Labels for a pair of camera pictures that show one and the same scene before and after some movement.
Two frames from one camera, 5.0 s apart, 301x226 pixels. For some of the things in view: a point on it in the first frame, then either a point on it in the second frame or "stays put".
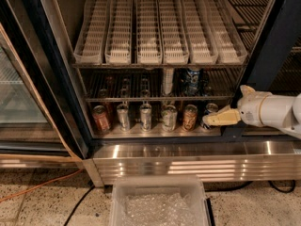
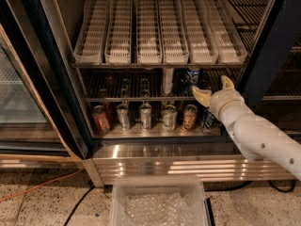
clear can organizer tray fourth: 172,27 stays put
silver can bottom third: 146,112 stays put
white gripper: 249,108 to 223,100
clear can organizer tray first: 92,41 stays put
